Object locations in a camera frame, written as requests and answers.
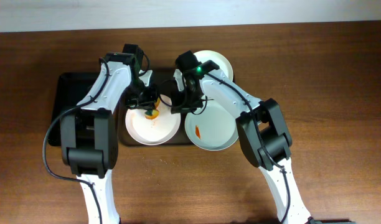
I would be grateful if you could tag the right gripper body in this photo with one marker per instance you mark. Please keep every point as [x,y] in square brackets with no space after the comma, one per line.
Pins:
[187,106]

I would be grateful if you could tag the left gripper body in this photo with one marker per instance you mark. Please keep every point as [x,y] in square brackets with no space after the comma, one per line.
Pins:
[144,101]

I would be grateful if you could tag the green yellow sponge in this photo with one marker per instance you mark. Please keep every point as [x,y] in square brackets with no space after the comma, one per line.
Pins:
[153,113]

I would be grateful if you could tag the white plate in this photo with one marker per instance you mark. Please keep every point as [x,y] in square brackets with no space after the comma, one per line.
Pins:
[219,59]
[154,131]

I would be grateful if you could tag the pale blue plate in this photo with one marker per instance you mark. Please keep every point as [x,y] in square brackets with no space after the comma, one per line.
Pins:
[214,129]

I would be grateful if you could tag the white plate back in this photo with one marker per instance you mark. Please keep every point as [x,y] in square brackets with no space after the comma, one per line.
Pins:
[219,59]

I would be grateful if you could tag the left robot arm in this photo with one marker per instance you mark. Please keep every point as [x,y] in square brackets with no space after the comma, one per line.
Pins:
[92,166]

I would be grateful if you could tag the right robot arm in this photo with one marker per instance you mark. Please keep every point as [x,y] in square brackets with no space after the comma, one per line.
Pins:
[262,131]

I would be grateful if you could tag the brown large serving tray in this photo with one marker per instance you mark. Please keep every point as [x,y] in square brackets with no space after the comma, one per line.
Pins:
[163,78]

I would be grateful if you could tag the black small tray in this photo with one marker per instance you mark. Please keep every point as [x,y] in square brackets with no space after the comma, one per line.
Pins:
[71,88]

